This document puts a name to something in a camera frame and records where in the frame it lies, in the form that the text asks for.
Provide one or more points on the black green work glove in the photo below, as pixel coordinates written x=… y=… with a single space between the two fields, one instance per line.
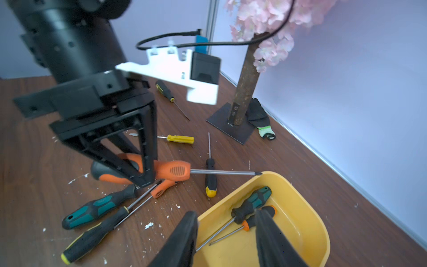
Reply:
x=258 y=118

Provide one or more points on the black yellow stubby screwdriver far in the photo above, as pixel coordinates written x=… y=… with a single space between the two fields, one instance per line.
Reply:
x=166 y=92

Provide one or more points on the dark metal tree base plate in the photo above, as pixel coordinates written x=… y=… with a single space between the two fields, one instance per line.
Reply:
x=220 y=120

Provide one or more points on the small orange black screwdriver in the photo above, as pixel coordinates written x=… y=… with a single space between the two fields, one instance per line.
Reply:
x=248 y=223

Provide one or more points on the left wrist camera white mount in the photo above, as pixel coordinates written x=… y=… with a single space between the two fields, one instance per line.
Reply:
x=165 y=64

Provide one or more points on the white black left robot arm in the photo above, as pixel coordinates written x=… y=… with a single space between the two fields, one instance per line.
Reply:
x=74 y=39

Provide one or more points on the yellow plastic storage box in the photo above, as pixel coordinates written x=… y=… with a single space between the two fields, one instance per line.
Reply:
x=295 y=237

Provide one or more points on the large orange black screwdriver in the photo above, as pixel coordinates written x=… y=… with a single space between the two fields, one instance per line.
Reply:
x=170 y=170

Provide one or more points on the green black screwdriver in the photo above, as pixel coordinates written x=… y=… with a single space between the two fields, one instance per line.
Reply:
x=96 y=209
x=256 y=200

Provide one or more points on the black screwdriver yellow cap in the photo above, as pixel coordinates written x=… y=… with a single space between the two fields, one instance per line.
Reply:
x=211 y=180

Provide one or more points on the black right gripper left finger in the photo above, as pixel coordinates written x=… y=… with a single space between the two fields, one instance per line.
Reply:
x=179 y=249

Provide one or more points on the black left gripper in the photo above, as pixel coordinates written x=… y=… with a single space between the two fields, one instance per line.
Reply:
x=102 y=106

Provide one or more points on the yellow handle flat screwdriver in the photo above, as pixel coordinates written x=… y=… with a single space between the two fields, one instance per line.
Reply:
x=178 y=139

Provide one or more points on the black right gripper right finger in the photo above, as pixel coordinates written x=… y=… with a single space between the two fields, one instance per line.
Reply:
x=274 y=249

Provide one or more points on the pink artificial blossom tree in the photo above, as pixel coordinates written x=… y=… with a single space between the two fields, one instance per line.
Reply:
x=267 y=28

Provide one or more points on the black yellow-striped screwdriver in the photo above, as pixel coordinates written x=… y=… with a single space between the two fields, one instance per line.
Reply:
x=92 y=237

